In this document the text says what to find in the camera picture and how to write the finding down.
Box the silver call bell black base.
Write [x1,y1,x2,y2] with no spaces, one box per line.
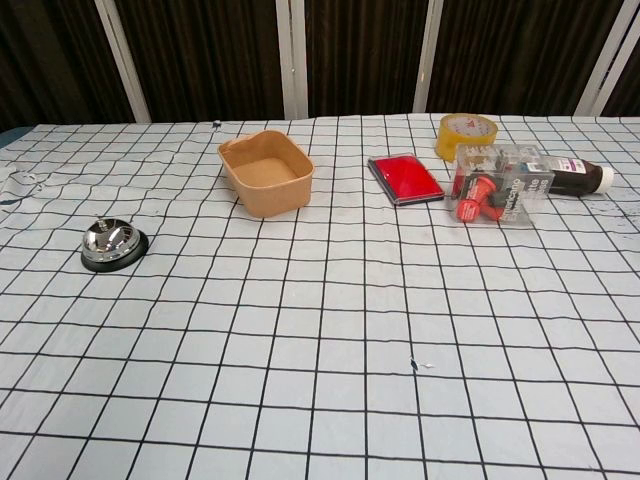
[80,216,151,274]

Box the brown paper food container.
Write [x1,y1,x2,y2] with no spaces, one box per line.
[217,129,316,219]

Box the red ink stamp pad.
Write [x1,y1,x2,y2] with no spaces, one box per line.
[367,155,446,207]

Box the white black-grid tablecloth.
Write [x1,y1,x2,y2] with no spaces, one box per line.
[0,112,640,480]

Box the yellow adhesive tape roll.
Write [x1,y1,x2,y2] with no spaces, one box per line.
[434,113,499,163]

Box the clear coffee capsule box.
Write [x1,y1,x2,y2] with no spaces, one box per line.
[450,143,557,228]

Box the dark corrugated curtain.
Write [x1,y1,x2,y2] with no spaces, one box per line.
[0,0,640,134]

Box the brown bottle with white cap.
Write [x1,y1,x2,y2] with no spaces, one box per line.
[544,155,615,198]

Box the white frame post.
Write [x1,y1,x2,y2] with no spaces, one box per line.
[275,0,310,120]
[411,0,445,115]
[573,0,640,118]
[94,0,153,124]

